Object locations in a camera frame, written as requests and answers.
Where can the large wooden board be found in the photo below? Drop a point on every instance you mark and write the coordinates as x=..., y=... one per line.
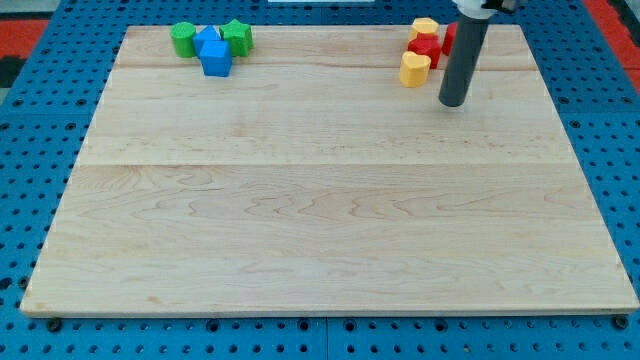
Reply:
x=310, y=182

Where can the yellow heart block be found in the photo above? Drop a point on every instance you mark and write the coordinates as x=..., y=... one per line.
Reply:
x=414, y=69

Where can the blue cube block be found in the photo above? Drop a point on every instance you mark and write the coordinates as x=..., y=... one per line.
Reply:
x=216, y=59

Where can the green star block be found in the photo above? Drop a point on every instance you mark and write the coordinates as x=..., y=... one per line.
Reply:
x=239, y=36

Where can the red star block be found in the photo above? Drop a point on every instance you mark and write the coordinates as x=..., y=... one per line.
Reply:
x=426, y=44

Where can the blue triangular block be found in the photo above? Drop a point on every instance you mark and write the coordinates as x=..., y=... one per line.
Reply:
x=207, y=34

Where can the yellow hexagon block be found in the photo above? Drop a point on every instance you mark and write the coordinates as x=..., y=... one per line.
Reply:
x=423, y=25

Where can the red block behind rod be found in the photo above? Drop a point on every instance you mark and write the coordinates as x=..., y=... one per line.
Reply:
x=449, y=38

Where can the green cylinder block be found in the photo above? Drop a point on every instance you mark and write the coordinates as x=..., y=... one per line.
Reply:
x=182, y=34

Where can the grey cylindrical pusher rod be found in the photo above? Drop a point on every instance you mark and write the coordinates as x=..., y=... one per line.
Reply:
x=466, y=46

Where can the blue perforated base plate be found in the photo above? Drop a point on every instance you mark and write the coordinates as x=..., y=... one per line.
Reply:
x=48, y=109

